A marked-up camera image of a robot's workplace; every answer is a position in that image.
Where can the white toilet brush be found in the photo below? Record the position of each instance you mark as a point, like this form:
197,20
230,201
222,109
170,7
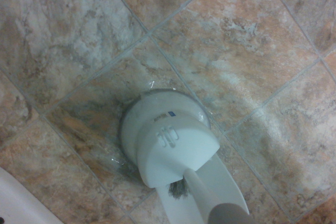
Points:
199,190

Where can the white toilet brush holder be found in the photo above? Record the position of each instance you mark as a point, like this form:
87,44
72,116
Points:
162,129

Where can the white toilet bowl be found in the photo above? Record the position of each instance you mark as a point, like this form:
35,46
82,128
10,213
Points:
18,203

